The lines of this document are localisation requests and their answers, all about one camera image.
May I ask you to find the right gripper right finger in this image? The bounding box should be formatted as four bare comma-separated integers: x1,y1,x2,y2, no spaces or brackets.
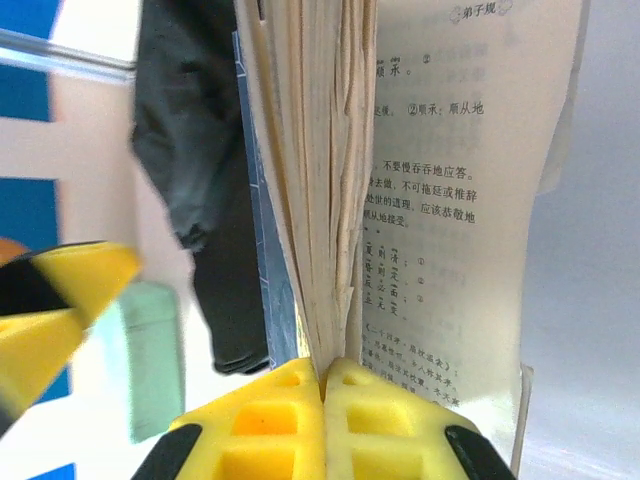
324,356,516,480

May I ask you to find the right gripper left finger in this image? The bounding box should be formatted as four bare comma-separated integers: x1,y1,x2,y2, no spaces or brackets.
130,356,327,480

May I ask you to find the black backpack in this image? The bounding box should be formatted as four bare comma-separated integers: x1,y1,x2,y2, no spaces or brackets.
128,0,274,376

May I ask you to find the navy book with yellow label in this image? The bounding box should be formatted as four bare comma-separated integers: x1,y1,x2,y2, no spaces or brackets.
232,0,591,466

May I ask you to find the mint green zip pouch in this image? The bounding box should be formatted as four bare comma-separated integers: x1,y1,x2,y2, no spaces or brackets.
118,282,184,444

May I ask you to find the aluminium corner post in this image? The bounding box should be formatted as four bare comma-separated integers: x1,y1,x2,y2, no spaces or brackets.
0,27,139,84

